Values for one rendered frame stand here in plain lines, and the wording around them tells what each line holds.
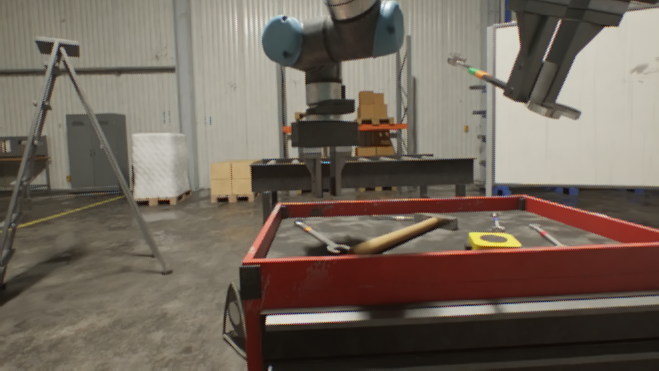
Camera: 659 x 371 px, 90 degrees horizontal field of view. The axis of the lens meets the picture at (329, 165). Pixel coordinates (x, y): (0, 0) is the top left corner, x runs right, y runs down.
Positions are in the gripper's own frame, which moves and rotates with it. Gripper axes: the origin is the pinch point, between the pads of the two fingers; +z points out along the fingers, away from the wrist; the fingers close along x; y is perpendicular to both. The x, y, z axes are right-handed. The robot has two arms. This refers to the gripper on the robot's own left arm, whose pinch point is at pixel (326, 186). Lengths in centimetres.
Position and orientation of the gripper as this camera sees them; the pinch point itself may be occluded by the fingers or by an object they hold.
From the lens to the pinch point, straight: 68.2
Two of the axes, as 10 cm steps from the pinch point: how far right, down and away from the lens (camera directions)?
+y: -4.1, -0.6, 9.1
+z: 0.2, 10.0, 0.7
